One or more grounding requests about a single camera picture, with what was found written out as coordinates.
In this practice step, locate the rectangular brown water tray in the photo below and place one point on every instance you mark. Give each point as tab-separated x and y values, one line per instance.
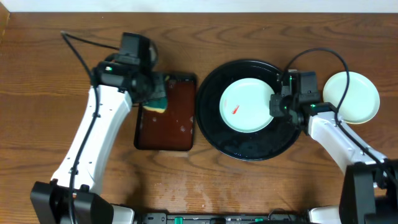
172	129

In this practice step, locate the pale green plate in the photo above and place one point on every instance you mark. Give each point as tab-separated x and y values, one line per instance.
361	102

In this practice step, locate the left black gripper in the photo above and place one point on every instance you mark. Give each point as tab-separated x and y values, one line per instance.
158	90

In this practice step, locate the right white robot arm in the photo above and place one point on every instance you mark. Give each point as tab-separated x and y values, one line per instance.
369	193

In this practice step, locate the round black tray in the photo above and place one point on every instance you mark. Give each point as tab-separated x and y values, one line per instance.
261	145

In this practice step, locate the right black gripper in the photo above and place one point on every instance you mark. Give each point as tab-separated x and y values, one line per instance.
274	109

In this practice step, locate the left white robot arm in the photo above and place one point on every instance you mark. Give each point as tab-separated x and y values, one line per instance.
73	194

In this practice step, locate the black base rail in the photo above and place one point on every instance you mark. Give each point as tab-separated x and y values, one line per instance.
163	218

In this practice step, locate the light blue plate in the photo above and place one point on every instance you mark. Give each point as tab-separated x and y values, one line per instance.
244	105

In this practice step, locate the green yellow sponge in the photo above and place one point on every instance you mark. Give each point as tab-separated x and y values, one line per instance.
158	105

